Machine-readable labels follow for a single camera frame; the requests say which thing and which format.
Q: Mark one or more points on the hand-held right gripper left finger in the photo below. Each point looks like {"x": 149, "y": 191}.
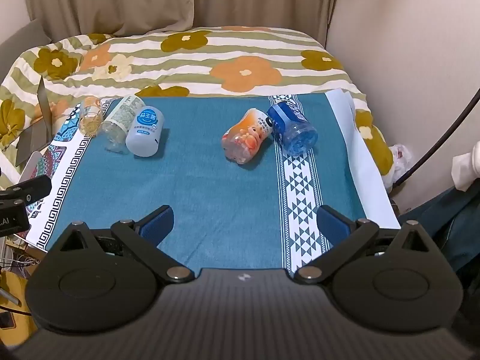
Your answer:
{"x": 159, "y": 227}

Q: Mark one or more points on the orange cartoon bottle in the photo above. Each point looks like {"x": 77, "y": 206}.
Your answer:
{"x": 245, "y": 137}

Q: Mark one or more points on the black curved pole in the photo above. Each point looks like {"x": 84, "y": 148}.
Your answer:
{"x": 446, "y": 135}

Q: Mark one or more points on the dark teal garment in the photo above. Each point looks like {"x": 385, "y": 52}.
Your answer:
{"x": 450, "y": 217}

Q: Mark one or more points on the white flat device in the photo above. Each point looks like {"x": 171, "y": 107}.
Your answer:
{"x": 33, "y": 165}

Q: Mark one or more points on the grey laptop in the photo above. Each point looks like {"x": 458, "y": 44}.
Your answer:
{"x": 35, "y": 138}

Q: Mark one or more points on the beige curtain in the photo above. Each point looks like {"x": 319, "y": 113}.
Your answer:
{"x": 150, "y": 0}

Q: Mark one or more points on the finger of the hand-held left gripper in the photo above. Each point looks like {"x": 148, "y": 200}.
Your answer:
{"x": 30, "y": 189}

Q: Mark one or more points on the yellow object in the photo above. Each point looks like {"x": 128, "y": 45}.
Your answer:
{"x": 11, "y": 292}

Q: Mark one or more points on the blue label clear bottle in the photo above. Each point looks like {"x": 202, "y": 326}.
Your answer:
{"x": 294, "y": 129}

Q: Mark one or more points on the white plastic bag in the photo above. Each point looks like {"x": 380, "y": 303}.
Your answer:
{"x": 399, "y": 157}

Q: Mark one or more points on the small clear yellowish cup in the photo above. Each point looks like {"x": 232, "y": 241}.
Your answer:
{"x": 90, "y": 116}

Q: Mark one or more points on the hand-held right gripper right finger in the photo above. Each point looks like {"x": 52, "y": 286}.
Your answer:
{"x": 332, "y": 227}

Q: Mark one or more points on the clear bottle white label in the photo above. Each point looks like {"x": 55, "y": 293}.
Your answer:
{"x": 118, "y": 123}

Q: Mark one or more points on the teal patterned cloth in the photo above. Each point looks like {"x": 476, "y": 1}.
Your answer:
{"x": 210, "y": 180}

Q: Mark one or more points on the grey headboard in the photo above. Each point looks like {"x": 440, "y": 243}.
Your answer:
{"x": 18, "y": 41}

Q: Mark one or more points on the floral striped blanket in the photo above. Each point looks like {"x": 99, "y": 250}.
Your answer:
{"x": 187, "y": 67}

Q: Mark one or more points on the white bottle blue label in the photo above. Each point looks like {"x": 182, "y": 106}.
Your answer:
{"x": 144, "y": 133}

